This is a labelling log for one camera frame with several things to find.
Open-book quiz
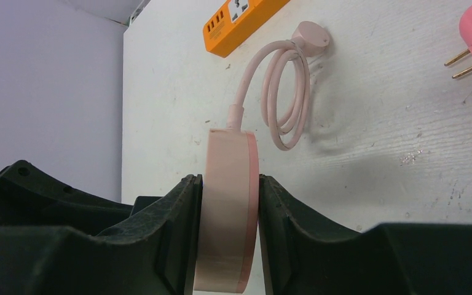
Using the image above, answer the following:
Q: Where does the orange power strip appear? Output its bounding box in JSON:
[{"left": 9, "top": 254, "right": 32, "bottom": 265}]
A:
[{"left": 203, "top": 0, "right": 289, "bottom": 58}]

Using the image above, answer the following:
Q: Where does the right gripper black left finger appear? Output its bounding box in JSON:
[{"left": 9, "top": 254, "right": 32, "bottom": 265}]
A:
[{"left": 0, "top": 175, "right": 202, "bottom": 294}]

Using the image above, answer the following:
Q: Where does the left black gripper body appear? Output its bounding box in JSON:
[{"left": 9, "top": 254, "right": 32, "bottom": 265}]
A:
[{"left": 0, "top": 160, "right": 162, "bottom": 237}]

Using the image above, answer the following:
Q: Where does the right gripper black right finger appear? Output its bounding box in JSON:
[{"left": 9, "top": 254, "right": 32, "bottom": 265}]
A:
[{"left": 259, "top": 175, "right": 472, "bottom": 294}]

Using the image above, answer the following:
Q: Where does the pink coiled cable with plug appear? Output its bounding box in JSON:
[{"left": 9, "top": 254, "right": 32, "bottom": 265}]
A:
[{"left": 226, "top": 21, "right": 331, "bottom": 152}]

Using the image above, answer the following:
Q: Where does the pink round socket base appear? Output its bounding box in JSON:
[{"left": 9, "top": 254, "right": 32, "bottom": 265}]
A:
[{"left": 194, "top": 128, "right": 259, "bottom": 293}]

